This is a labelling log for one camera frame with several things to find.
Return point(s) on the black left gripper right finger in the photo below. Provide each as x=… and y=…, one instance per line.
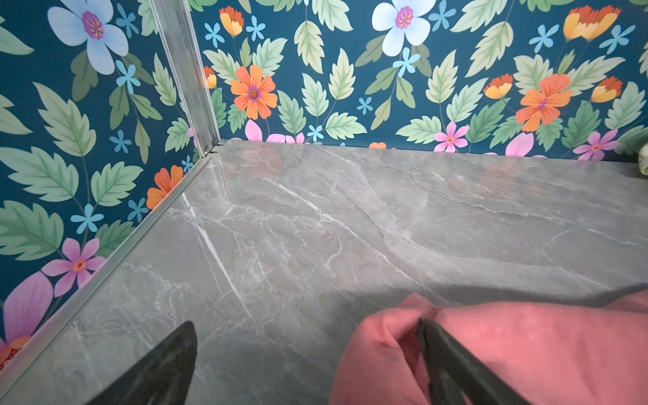
x=456, y=375

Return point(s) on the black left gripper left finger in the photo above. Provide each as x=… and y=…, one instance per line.
x=163, y=376

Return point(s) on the pink cloth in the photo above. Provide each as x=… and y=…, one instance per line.
x=550, y=354

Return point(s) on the white patterned cloth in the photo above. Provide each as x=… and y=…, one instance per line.
x=643, y=160

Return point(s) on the aluminium frame post back left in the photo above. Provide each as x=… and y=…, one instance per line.
x=174, y=21

